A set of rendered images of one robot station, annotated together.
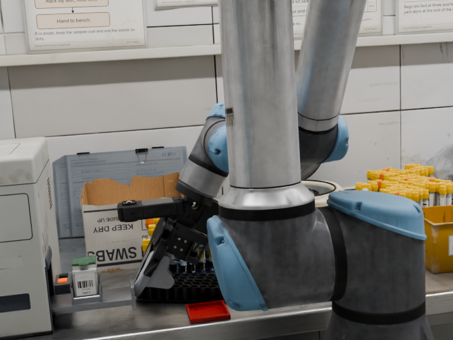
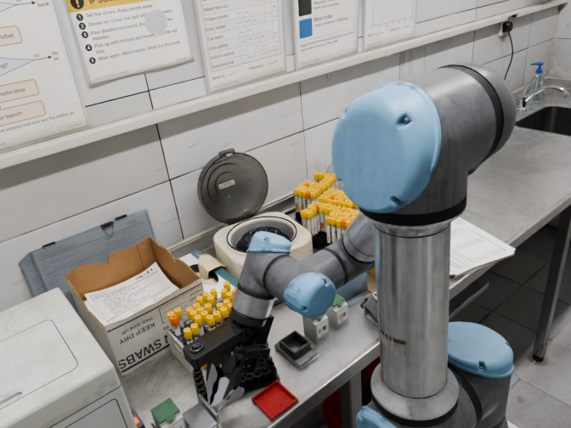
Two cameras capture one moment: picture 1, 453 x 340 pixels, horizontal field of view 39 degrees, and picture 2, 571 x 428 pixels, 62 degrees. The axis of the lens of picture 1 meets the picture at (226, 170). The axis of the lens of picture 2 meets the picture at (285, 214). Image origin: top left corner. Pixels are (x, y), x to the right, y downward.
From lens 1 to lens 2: 0.61 m
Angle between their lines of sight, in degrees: 30
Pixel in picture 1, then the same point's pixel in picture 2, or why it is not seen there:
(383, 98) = (291, 125)
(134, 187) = (113, 263)
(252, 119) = (428, 349)
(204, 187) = (264, 313)
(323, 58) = not seen: hidden behind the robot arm
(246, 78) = (425, 319)
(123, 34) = (61, 119)
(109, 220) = (132, 328)
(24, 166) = (107, 376)
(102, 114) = (59, 202)
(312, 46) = not seen: hidden behind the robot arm
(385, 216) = (503, 369)
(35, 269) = not seen: outside the picture
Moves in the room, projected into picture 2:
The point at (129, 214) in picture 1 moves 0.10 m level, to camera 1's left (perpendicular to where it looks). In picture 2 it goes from (203, 360) to (148, 385)
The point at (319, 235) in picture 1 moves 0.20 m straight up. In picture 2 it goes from (464, 402) to (477, 287)
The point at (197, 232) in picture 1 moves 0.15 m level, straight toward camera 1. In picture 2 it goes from (258, 346) to (302, 397)
